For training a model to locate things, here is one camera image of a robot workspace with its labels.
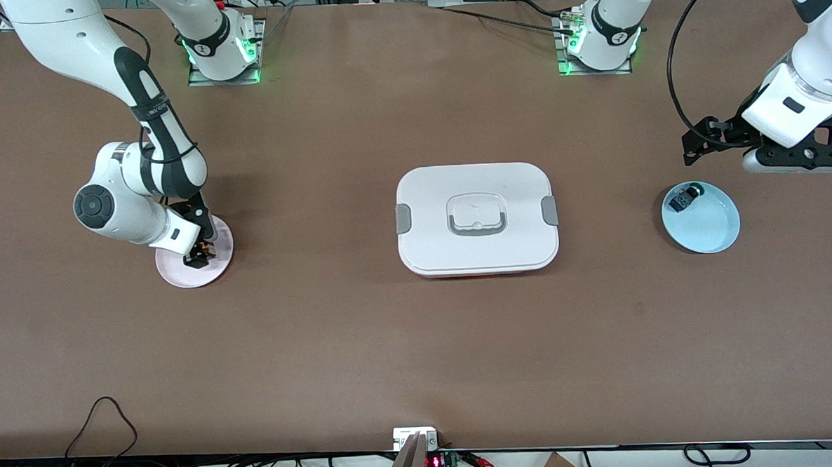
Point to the light blue round plate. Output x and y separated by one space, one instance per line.
707 228

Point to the orange black switch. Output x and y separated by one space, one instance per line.
209 253

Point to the pink round plate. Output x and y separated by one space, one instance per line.
175 275

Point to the white lidded box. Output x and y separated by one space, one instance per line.
478 252

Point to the red clip leads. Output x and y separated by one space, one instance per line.
483 463

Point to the red digit display board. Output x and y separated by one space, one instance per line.
434 462

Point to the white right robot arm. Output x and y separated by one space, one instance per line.
63 38

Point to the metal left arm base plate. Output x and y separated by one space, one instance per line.
569 71

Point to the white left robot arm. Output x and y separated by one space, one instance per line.
823 68

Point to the small white device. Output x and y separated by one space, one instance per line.
404 434

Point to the blue black switch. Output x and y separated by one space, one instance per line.
683 199

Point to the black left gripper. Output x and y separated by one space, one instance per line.
730 133

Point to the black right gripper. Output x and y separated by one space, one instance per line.
200 220

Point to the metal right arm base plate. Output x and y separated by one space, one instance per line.
199 80

